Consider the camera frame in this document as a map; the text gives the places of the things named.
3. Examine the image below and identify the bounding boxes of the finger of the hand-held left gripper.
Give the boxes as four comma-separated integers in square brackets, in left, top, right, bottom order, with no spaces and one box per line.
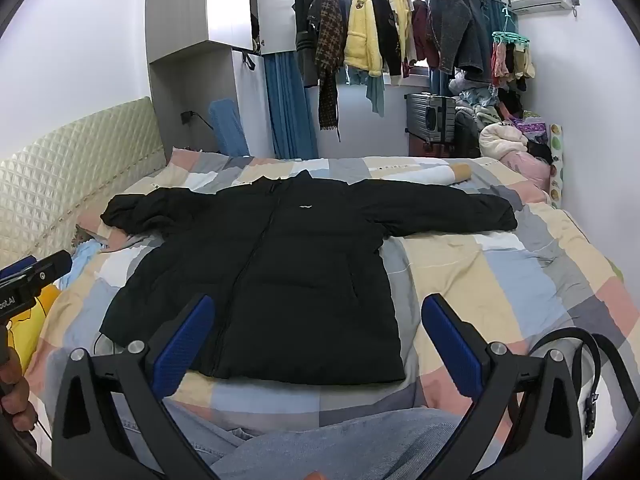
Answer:
[0,250,74,295]

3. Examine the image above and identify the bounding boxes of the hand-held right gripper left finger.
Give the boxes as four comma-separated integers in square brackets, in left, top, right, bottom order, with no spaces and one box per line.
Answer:
[51,294,221,480]

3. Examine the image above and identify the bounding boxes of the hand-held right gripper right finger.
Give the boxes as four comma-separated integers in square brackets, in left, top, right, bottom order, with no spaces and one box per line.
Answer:
[421,294,586,480]

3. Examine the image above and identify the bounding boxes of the black puffer jacket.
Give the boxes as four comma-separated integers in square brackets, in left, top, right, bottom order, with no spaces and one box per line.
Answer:
[99,170,519,387]

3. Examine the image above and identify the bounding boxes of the pile of clothes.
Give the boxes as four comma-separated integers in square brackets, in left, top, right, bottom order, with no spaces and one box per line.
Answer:
[447,72,553,161]

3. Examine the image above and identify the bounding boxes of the person's left hand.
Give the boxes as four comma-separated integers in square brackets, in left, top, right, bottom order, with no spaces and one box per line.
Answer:
[0,345,38,433]

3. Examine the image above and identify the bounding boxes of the light blue cloth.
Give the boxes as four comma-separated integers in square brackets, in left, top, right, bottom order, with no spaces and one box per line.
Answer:
[60,240,108,291]

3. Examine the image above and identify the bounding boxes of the yellow cloth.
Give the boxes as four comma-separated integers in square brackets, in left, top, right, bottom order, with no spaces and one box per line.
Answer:
[9,285,63,363]

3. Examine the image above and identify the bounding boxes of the patchwork bed quilt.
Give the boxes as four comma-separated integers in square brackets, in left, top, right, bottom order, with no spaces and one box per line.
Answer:
[22,147,626,480]

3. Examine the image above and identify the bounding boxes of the cream padded headboard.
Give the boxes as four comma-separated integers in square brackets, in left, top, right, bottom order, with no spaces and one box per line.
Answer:
[0,96,168,271]

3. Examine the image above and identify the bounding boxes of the black belt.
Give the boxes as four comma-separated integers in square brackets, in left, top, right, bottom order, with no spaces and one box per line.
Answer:
[530,327,619,438]

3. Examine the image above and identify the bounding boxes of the person's blue jeans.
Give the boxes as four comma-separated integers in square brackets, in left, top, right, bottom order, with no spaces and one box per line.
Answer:
[112,400,506,480]

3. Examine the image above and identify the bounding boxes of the rolled white paper tube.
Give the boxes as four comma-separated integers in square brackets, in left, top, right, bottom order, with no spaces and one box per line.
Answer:
[400,161,474,187]

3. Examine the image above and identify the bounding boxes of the pink cushion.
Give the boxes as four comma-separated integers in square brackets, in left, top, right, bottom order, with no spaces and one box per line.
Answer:
[500,152,554,196]

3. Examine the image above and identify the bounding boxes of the blue folded mat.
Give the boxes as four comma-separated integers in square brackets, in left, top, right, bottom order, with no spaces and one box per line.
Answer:
[207,98,251,157]

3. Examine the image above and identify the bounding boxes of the silver suitcase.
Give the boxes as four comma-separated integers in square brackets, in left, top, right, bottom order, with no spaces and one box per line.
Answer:
[405,92,459,144]

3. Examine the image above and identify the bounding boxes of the blue curtain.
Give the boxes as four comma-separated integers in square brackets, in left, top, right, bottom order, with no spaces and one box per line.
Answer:
[262,51,321,161]

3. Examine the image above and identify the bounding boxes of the teal hanging cloth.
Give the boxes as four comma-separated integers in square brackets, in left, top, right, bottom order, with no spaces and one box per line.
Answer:
[365,67,387,118]

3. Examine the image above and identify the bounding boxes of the white wardrobe cabinet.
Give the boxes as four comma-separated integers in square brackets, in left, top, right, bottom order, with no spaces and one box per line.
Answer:
[145,0,296,161]

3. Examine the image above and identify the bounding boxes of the maroon hanging garment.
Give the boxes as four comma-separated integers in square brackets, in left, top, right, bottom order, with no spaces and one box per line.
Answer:
[411,0,441,68]

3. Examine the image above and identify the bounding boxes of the green clip drying hanger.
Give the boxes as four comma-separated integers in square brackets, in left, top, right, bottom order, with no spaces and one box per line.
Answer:
[491,2,537,93]

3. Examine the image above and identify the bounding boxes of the dark denim garment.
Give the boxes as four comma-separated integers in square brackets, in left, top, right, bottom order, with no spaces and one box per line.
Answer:
[459,0,495,78]

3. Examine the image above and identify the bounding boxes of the yellow fleece jacket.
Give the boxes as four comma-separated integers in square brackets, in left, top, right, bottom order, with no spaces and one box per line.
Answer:
[343,0,385,75]

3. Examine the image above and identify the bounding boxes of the black hanging jacket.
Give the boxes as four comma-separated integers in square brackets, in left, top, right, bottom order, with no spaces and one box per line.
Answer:
[370,0,404,78]

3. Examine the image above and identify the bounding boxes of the grey wool coat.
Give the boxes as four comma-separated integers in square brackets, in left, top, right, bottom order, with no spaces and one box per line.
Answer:
[410,0,476,81]

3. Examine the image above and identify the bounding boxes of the brown plaid scarf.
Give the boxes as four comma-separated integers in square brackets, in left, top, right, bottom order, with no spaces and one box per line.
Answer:
[314,0,347,132]

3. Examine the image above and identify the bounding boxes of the cream hanging jacket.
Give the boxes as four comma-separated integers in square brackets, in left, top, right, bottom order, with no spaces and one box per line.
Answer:
[387,0,416,63]

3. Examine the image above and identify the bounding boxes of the black hanging coat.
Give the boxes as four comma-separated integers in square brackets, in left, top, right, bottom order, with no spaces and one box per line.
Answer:
[292,0,322,88]

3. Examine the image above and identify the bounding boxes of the patterned wall sticker strip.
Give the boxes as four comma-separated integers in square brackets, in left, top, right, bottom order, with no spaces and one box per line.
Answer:
[547,124,567,206]

